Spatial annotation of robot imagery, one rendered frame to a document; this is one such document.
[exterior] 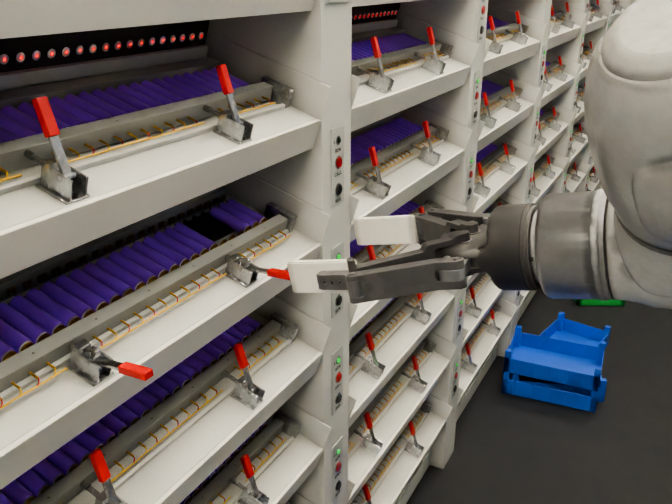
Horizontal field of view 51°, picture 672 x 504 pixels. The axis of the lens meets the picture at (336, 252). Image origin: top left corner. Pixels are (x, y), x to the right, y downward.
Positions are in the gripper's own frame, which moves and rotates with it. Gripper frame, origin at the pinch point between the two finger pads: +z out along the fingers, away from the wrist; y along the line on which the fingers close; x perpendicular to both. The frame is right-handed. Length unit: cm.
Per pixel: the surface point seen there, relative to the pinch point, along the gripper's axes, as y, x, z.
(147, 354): -8.2, -8.5, 21.1
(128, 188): -8.6, 10.0, 16.7
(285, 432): 28, -42, 34
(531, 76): 170, 0, 21
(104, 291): -5.5, -2.2, 28.1
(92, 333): -11.4, -4.6, 24.7
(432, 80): 75, 10, 17
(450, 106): 100, 2, 23
